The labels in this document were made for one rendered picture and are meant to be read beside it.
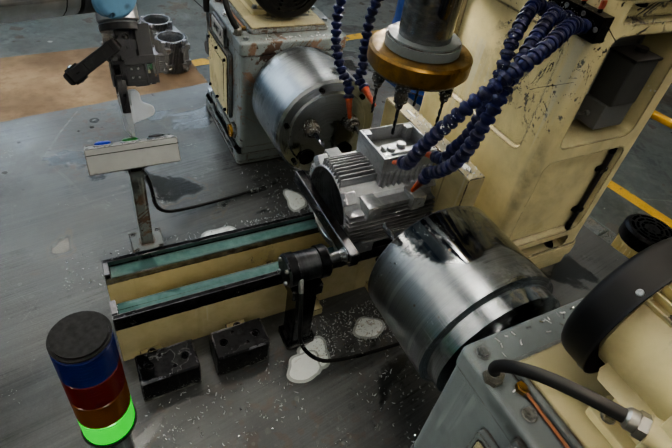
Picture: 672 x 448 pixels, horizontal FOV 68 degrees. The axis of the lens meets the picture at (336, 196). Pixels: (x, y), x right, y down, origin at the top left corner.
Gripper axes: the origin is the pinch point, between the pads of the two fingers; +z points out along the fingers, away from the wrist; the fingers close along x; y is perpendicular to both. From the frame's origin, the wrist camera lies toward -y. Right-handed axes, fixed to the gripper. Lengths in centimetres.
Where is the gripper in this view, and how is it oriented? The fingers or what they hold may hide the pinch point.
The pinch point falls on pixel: (128, 131)
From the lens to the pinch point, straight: 107.6
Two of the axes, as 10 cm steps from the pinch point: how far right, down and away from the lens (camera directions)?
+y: 8.9, -2.0, 4.1
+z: 1.0, 9.6, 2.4
